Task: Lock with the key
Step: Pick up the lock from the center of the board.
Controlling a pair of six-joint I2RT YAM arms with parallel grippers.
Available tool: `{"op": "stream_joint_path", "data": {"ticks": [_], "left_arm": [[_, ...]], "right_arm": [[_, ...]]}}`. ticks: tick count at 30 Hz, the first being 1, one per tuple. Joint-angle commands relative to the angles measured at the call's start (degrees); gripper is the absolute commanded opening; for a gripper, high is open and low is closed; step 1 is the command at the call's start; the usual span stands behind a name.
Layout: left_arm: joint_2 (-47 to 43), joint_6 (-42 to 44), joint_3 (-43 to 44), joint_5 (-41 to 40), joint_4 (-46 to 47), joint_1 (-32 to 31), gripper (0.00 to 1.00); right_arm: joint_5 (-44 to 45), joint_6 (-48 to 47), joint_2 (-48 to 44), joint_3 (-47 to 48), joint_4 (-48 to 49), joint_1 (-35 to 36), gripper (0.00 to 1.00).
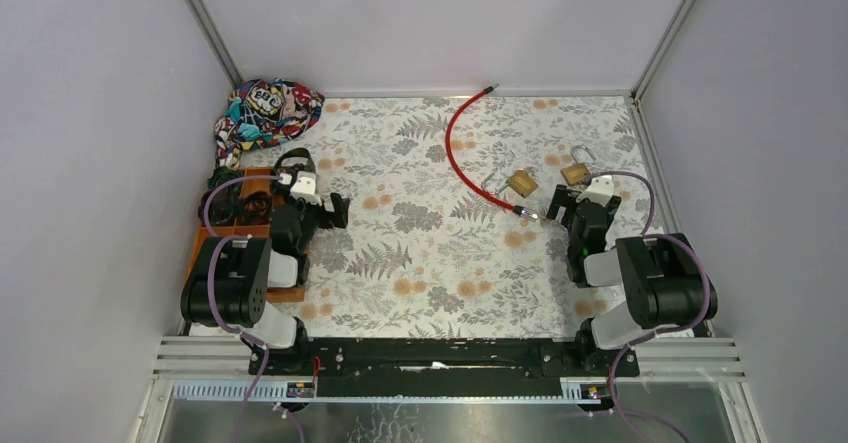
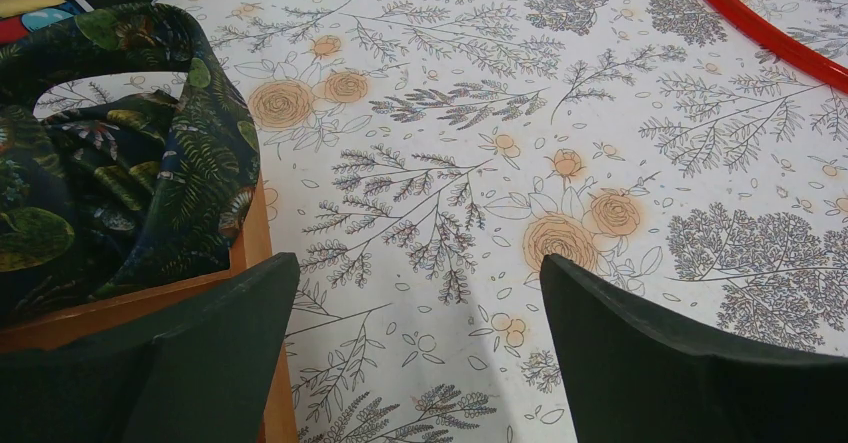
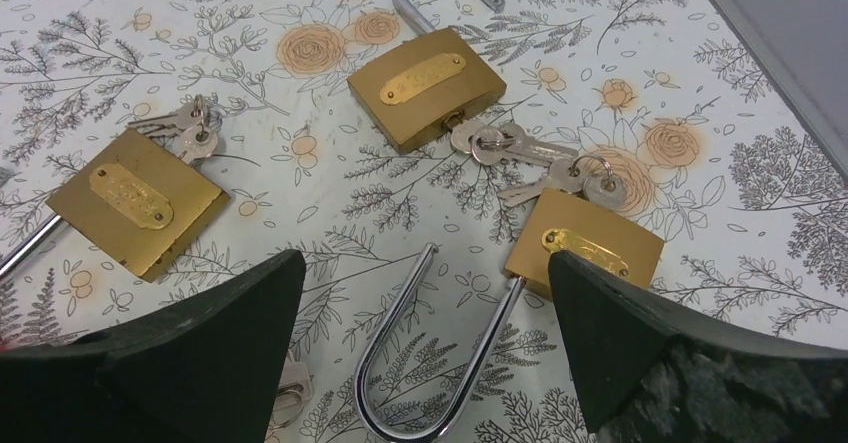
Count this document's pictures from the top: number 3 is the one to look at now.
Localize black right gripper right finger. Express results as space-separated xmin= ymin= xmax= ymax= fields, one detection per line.
xmin=548 ymin=251 xmax=847 ymax=443

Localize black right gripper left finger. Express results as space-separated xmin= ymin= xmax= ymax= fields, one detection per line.
xmin=1 ymin=249 xmax=306 ymax=442

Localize silver keys of cable lock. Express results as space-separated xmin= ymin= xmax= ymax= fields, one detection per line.
xmin=268 ymin=351 xmax=314 ymax=431

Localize brass padlock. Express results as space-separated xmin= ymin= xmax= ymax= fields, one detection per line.
xmin=1 ymin=129 xmax=230 ymax=282
xmin=347 ymin=0 xmax=507 ymax=154
xmin=353 ymin=189 xmax=664 ymax=442

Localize keys of padlock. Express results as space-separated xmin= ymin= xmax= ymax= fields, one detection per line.
xmin=126 ymin=94 xmax=220 ymax=167
xmin=497 ymin=154 xmax=628 ymax=210
xmin=443 ymin=116 xmax=579 ymax=167

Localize floral patterned table mat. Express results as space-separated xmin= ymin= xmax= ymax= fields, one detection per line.
xmin=1 ymin=0 xmax=847 ymax=442

